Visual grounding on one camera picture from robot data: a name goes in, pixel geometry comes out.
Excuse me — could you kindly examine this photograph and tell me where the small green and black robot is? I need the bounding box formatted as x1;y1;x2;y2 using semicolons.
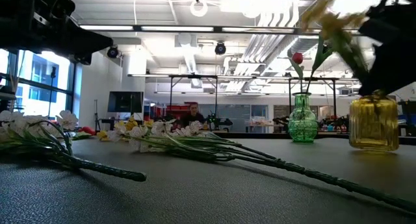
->
207;113;233;131

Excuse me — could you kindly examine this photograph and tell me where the person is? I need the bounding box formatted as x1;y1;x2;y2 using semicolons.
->
180;102;206;129

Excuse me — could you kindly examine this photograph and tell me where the white ceiling ring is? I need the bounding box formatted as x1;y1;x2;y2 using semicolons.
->
190;0;209;18

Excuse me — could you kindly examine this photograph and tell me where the white artificial blossom bunch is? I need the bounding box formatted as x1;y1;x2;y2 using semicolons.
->
109;119;416;215
0;109;147;182

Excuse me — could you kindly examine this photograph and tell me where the overhead bar with LED strips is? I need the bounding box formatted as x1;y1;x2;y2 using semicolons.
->
77;24;368;35

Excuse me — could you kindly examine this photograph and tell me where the green glass vase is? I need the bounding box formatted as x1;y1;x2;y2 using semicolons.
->
287;92;319;143

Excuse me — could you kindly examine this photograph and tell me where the black metal workstation frame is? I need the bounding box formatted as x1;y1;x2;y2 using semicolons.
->
128;73;360;121

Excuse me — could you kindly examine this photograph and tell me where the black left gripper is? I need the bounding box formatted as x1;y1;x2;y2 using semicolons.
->
0;0;113;65

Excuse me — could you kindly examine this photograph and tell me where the yellow ribbed glass vase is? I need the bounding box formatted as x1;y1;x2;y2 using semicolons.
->
348;90;400;153

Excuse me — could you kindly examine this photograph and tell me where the black television screen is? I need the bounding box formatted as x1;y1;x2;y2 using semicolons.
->
107;90;144;114

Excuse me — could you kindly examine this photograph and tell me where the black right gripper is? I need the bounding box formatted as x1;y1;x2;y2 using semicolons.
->
357;0;416;97

